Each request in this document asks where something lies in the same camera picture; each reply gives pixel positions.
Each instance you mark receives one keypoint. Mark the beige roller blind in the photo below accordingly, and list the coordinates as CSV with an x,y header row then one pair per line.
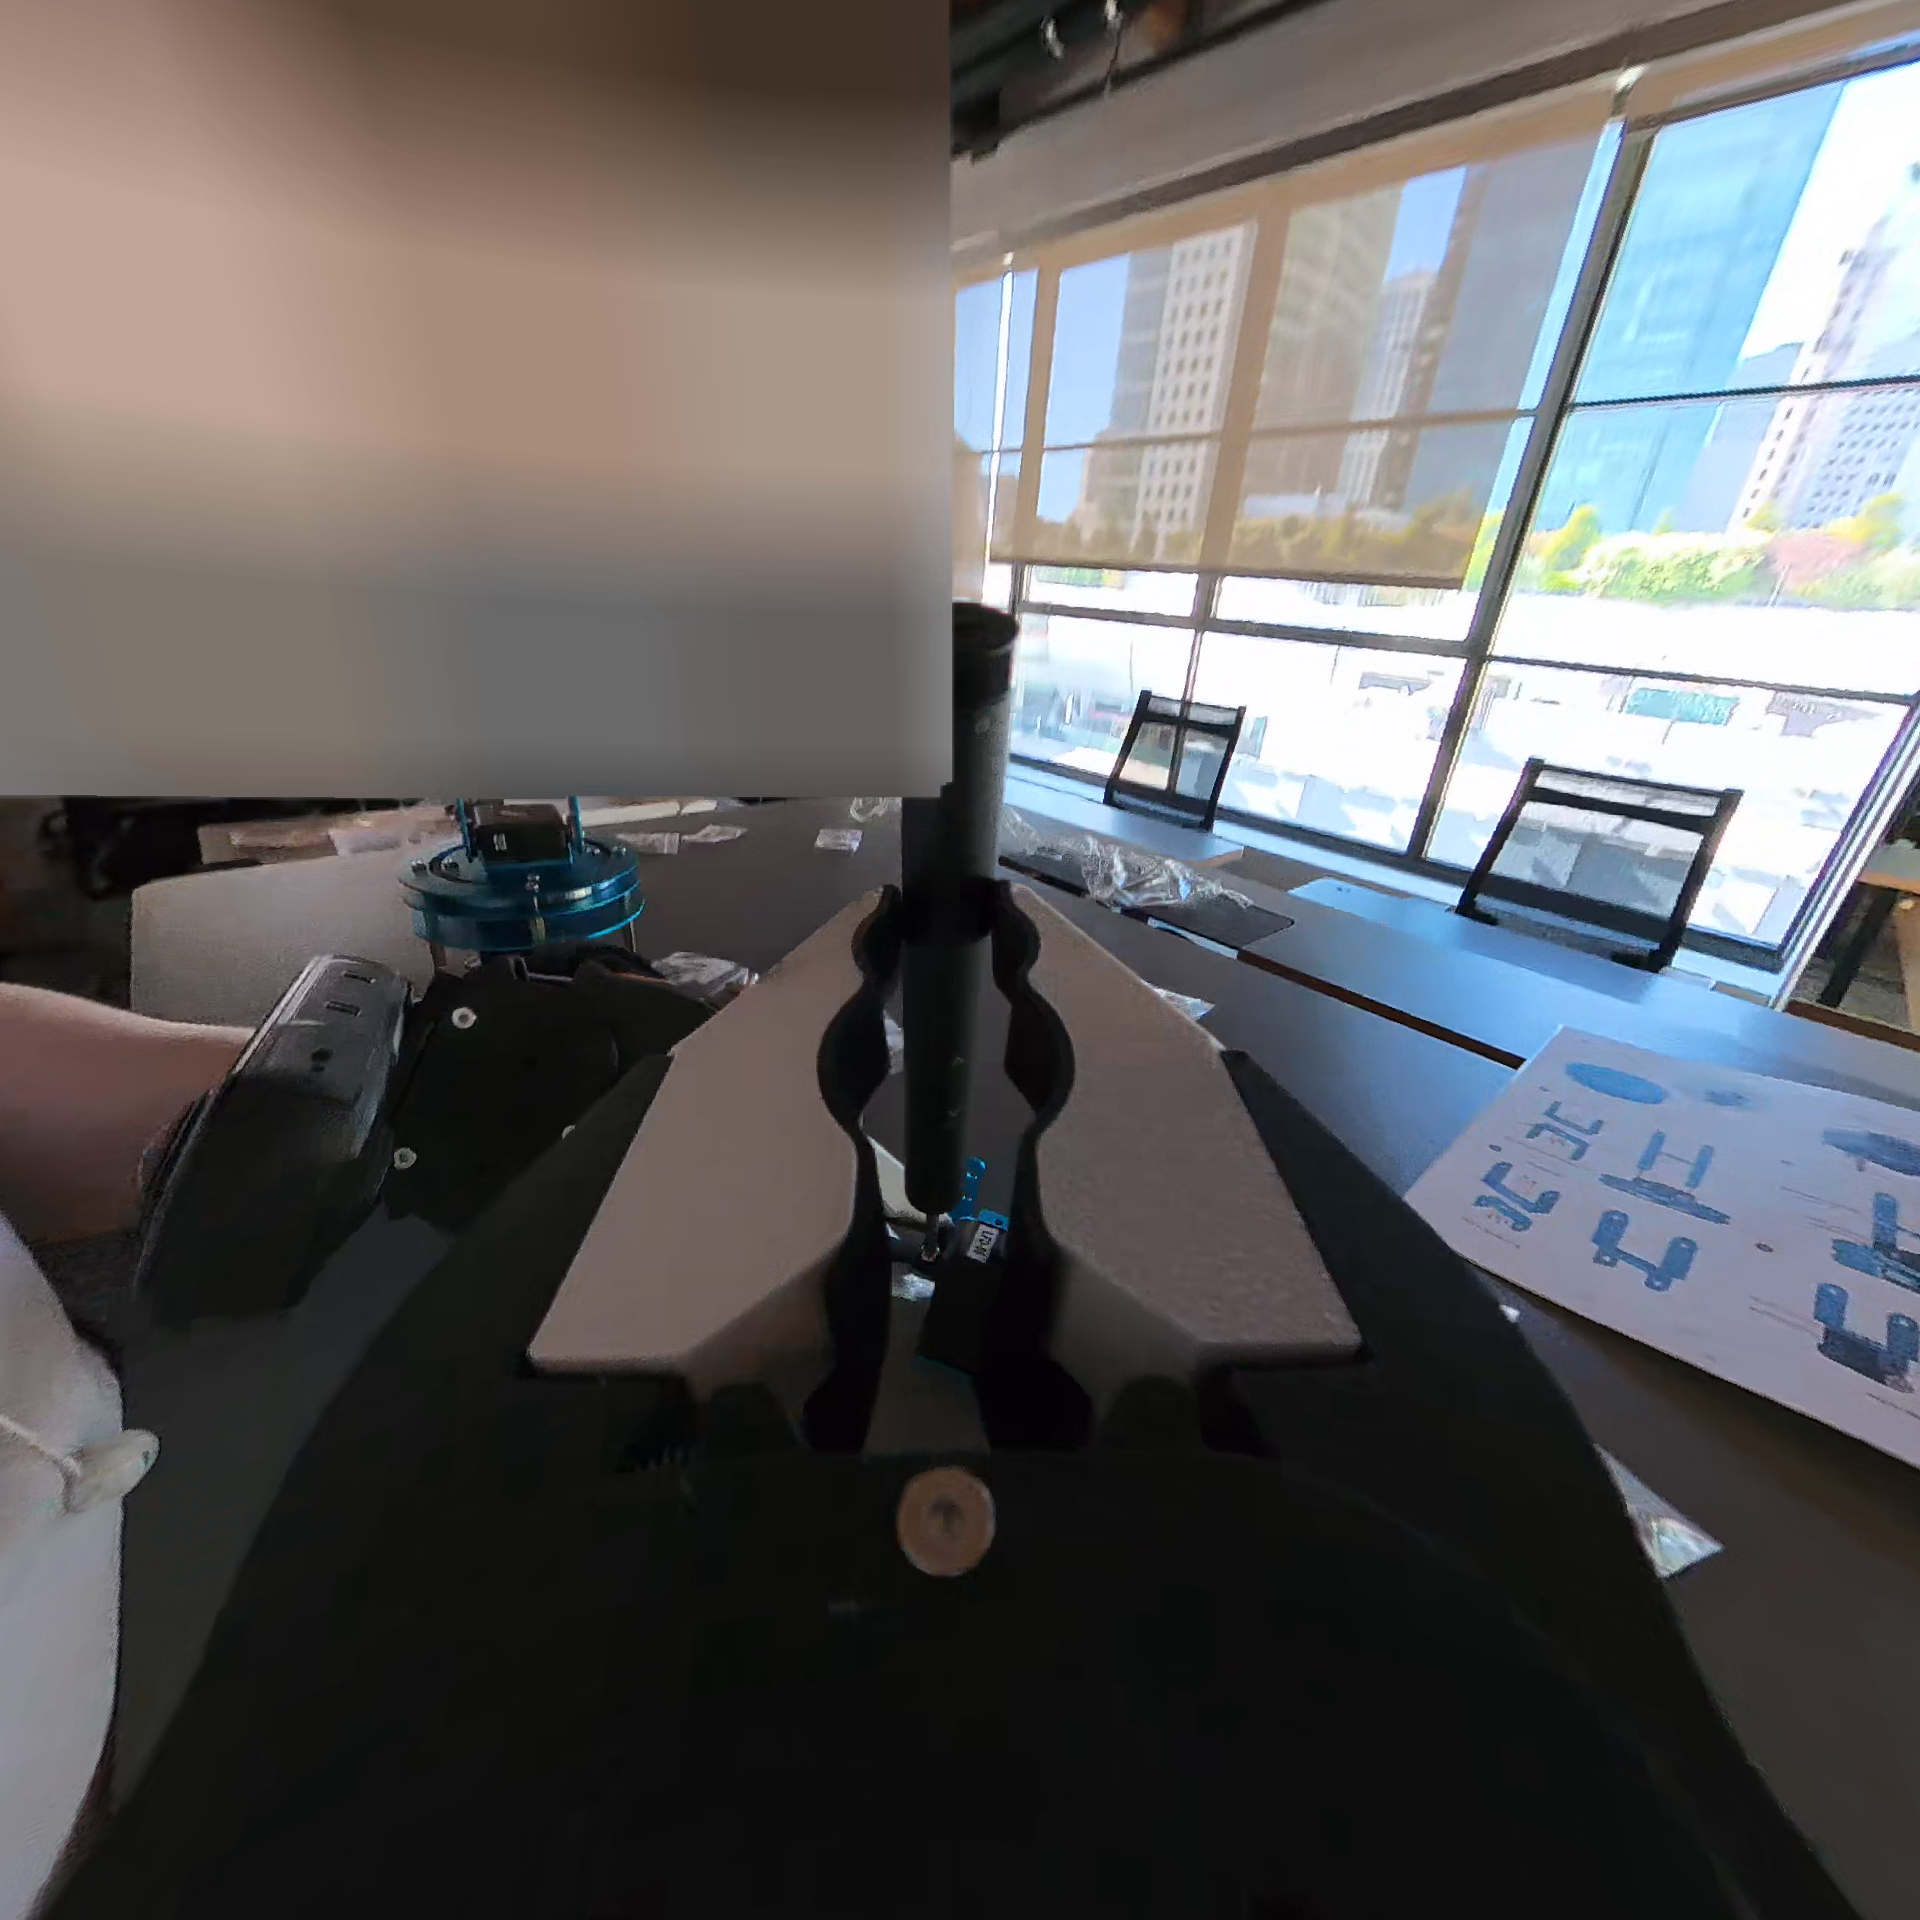
x,y
1274,377

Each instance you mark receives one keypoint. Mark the grey office table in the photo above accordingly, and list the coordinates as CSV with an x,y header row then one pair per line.
x,y
1423,975

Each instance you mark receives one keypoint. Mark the blue metal bracket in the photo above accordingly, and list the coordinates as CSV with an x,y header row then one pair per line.
x,y
973,1186

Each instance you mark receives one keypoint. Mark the black mesh office chair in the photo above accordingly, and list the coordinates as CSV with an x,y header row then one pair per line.
x,y
1590,855
1176,765

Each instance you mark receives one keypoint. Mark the black servo motor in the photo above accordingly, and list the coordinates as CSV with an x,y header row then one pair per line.
x,y
961,1302

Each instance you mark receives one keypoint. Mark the pile of clear plastic wrap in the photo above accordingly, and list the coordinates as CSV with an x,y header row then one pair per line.
x,y
1123,868

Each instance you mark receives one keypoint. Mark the group of small clear bags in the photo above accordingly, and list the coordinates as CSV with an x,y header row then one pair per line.
x,y
839,835

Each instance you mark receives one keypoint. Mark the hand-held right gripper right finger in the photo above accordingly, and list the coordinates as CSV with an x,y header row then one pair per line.
x,y
1186,1200

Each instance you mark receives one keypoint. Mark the black screwdriver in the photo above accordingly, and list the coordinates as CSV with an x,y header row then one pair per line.
x,y
961,900

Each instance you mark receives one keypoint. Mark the person's left forearm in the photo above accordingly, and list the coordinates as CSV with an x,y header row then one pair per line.
x,y
90,1093

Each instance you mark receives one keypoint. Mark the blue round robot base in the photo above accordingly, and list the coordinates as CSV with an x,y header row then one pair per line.
x,y
523,891

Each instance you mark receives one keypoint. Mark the white printed instruction manual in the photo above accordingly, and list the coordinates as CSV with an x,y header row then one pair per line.
x,y
1649,1200

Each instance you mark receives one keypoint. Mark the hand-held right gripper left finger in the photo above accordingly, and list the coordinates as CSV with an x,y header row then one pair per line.
x,y
706,1200

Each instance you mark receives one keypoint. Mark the clear bag of screws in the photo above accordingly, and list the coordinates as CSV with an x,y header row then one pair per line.
x,y
1657,1516

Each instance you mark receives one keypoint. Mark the large glass window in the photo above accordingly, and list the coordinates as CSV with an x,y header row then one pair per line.
x,y
1725,452

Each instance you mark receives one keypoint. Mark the dark brown desk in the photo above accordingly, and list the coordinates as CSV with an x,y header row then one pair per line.
x,y
1348,1079

